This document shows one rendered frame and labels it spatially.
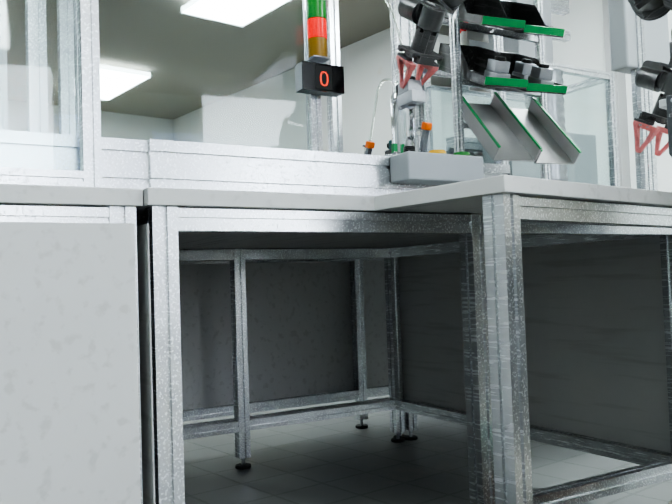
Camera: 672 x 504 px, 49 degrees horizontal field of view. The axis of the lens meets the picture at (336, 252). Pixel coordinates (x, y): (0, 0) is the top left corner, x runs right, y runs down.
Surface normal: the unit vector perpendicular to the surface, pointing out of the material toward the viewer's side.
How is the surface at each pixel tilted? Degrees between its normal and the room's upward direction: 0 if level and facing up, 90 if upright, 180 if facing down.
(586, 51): 90
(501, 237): 90
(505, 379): 90
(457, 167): 90
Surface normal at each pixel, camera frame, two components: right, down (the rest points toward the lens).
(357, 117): -0.78, 0.00
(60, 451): 0.51, -0.05
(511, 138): 0.22, -0.74
